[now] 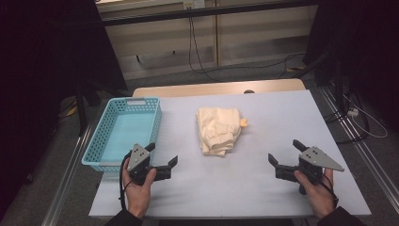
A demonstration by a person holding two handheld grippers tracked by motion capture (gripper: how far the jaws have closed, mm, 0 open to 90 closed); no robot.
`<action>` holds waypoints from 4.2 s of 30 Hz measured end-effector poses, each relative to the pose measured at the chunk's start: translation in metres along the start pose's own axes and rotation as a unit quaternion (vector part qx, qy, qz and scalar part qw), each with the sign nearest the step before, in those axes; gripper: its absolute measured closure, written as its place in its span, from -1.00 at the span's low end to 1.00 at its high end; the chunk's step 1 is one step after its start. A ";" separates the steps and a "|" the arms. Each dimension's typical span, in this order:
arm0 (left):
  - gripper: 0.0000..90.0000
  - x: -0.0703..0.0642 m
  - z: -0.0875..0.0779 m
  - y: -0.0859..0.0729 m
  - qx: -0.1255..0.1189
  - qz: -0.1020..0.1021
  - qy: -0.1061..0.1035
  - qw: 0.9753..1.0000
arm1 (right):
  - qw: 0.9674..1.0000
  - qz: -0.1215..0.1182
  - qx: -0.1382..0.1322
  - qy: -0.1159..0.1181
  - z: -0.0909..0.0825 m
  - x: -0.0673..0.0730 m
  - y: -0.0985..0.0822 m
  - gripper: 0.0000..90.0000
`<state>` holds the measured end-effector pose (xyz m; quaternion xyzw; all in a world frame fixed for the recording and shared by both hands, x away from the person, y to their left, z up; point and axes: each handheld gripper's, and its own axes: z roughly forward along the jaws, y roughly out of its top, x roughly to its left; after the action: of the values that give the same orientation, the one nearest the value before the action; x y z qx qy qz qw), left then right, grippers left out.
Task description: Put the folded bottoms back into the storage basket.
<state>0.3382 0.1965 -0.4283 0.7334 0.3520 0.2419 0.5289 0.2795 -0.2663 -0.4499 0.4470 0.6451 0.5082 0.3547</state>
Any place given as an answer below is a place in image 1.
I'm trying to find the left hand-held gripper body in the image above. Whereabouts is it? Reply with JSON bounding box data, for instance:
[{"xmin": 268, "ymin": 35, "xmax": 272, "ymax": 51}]
[{"xmin": 126, "ymin": 143, "xmax": 152, "ymax": 186}]

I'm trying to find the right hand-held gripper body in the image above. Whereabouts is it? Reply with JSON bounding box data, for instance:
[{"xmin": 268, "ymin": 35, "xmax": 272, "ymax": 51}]
[{"xmin": 296, "ymin": 145, "xmax": 345, "ymax": 196}]

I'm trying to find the light blue perforated plastic basket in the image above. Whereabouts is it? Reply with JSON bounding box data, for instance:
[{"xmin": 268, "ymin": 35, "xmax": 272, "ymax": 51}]
[{"xmin": 81, "ymin": 96, "xmax": 163, "ymax": 172}]

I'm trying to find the cream garment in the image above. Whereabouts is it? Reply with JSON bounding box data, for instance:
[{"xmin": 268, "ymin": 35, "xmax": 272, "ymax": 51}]
[{"xmin": 196, "ymin": 106, "xmax": 248, "ymax": 157}]

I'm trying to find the person's left hand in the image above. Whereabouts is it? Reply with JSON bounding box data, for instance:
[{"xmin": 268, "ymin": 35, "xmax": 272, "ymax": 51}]
[{"xmin": 121, "ymin": 156, "xmax": 158, "ymax": 220}]

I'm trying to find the person's right hand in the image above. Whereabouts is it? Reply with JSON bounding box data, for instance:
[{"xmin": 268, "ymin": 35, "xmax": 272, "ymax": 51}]
[{"xmin": 294, "ymin": 168, "xmax": 337, "ymax": 220}]

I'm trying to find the white table cover sheet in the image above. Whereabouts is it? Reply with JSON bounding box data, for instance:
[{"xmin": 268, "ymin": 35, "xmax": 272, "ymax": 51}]
[{"xmin": 88, "ymin": 89, "xmax": 373, "ymax": 219}]

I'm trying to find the black metal stand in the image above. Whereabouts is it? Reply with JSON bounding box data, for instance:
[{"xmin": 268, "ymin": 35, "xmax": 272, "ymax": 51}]
[
  {"xmin": 72, "ymin": 79, "xmax": 126, "ymax": 137},
  {"xmin": 293, "ymin": 46, "xmax": 347, "ymax": 114}
]

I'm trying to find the wooden table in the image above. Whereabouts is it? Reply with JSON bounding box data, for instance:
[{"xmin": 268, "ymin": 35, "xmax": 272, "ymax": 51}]
[{"xmin": 132, "ymin": 78, "xmax": 307, "ymax": 99}]

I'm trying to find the yellow floor tape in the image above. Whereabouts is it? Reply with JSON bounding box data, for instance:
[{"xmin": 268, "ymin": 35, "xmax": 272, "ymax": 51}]
[{"xmin": 64, "ymin": 105, "xmax": 79, "ymax": 118}]

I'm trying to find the black curtain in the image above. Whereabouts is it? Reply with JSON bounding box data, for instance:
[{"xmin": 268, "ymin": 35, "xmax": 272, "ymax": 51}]
[
  {"xmin": 303, "ymin": 0, "xmax": 399, "ymax": 133},
  {"xmin": 0, "ymin": 0, "xmax": 128, "ymax": 215}
]

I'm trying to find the black horizontal bar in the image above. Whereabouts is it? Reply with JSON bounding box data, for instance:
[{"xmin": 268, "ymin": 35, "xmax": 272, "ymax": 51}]
[{"xmin": 101, "ymin": 0, "xmax": 318, "ymax": 27}]

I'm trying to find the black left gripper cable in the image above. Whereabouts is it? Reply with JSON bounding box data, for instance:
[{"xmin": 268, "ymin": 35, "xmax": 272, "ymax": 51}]
[{"xmin": 118, "ymin": 153, "xmax": 133, "ymax": 212}]

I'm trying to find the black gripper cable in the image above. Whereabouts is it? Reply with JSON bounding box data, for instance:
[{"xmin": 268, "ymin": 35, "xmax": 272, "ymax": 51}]
[
  {"xmin": 318, "ymin": 173, "xmax": 340, "ymax": 209},
  {"xmin": 118, "ymin": 153, "xmax": 133, "ymax": 212}
]

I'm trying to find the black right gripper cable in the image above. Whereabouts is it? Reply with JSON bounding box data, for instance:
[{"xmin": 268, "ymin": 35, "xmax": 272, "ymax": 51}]
[{"xmin": 318, "ymin": 173, "xmax": 340, "ymax": 209}]

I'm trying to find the aluminium floor rail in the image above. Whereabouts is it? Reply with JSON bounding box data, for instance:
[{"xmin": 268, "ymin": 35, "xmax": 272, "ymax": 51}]
[
  {"xmin": 40, "ymin": 123, "xmax": 95, "ymax": 226},
  {"xmin": 318, "ymin": 86, "xmax": 399, "ymax": 215}
]

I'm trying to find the black floor cable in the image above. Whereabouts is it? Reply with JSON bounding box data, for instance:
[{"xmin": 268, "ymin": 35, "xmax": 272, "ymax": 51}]
[{"xmin": 324, "ymin": 89, "xmax": 372, "ymax": 145}]

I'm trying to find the white floor cable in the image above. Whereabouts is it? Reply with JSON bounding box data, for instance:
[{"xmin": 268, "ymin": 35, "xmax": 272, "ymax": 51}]
[{"xmin": 342, "ymin": 93, "xmax": 390, "ymax": 139}]

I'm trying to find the black wall cable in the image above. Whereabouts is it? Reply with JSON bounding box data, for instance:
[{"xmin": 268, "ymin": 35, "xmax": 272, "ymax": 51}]
[
  {"xmin": 187, "ymin": 15, "xmax": 218, "ymax": 83},
  {"xmin": 190, "ymin": 15, "xmax": 307, "ymax": 75}
]

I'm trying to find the thin vertical wall conduit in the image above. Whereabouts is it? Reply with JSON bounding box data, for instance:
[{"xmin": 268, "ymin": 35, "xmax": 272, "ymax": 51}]
[{"xmin": 214, "ymin": 0, "xmax": 219, "ymax": 68}]

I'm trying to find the white wall socket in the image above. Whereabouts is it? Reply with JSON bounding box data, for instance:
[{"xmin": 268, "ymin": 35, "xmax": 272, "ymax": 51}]
[{"xmin": 183, "ymin": 0, "xmax": 207, "ymax": 10}]

